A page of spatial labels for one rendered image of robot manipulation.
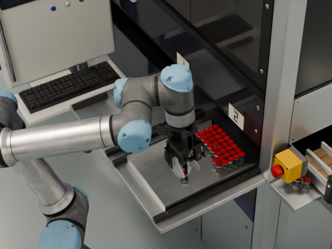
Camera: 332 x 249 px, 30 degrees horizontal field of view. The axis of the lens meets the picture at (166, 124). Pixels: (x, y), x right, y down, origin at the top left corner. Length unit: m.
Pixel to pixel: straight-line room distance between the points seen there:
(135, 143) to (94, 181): 1.88
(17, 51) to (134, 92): 1.12
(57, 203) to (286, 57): 0.76
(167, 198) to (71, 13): 0.92
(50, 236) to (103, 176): 1.54
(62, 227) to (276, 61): 0.76
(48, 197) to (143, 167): 0.43
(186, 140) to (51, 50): 1.15
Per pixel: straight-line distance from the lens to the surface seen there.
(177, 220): 1.95
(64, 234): 1.78
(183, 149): 1.61
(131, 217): 3.09
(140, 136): 1.39
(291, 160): 1.93
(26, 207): 3.24
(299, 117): 1.94
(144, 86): 1.50
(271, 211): 2.20
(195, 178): 2.06
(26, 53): 2.56
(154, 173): 2.08
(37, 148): 1.48
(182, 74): 1.49
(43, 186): 1.77
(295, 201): 2.02
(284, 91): 1.81
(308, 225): 2.46
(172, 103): 1.51
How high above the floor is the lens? 2.41
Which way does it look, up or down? 43 degrees down
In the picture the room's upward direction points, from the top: 3 degrees counter-clockwise
